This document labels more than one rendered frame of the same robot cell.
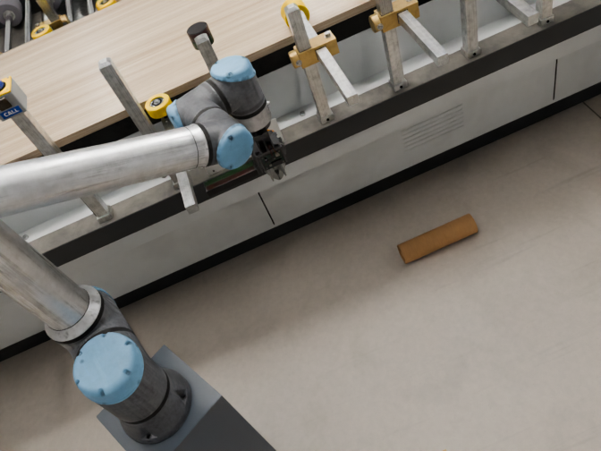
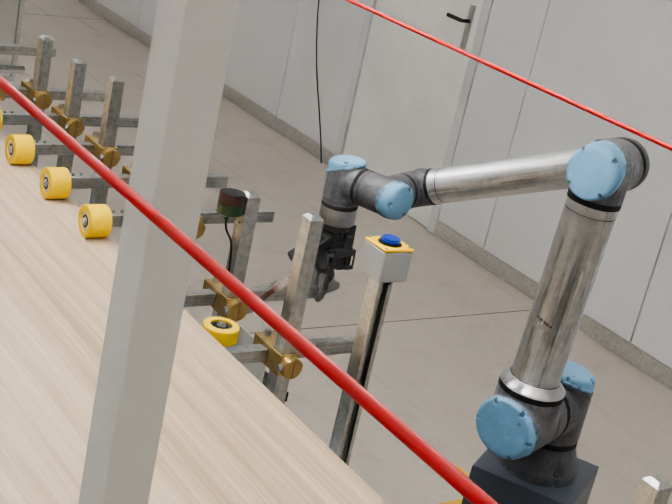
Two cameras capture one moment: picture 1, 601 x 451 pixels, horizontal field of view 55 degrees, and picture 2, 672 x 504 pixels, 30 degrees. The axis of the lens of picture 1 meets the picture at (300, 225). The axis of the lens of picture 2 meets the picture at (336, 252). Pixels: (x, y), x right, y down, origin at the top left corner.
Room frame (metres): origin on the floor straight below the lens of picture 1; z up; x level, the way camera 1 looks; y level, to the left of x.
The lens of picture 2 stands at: (2.90, 2.29, 2.02)
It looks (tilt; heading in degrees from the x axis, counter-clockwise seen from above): 20 degrees down; 232
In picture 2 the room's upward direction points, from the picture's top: 13 degrees clockwise
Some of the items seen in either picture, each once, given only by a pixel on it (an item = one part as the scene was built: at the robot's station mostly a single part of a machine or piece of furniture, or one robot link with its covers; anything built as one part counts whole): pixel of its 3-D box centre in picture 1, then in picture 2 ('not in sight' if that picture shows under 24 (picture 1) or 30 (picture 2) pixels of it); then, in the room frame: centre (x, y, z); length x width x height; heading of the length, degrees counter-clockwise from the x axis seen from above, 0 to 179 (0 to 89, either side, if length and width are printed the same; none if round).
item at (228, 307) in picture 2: not in sight; (223, 299); (1.41, 0.01, 0.85); 0.13 x 0.06 x 0.05; 90
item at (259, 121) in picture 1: (252, 114); (336, 214); (1.12, -0.01, 1.05); 0.10 x 0.09 x 0.05; 89
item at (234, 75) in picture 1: (238, 86); (344, 181); (1.12, 0.00, 1.14); 0.10 x 0.09 x 0.12; 108
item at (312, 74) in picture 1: (313, 77); not in sight; (1.41, -0.21, 0.86); 0.03 x 0.03 x 0.48; 0
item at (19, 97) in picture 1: (7, 99); (385, 260); (1.41, 0.55, 1.18); 0.07 x 0.07 x 0.08; 0
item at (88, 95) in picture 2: not in sight; (59, 94); (1.32, -1.25, 0.95); 0.36 x 0.03 x 0.03; 0
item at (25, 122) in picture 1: (64, 168); (358, 377); (1.41, 0.55, 0.93); 0.05 x 0.04 x 0.45; 90
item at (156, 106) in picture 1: (164, 114); (217, 346); (1.56, 0.25, 0.85); 0.08 x 0.08 x 0.11
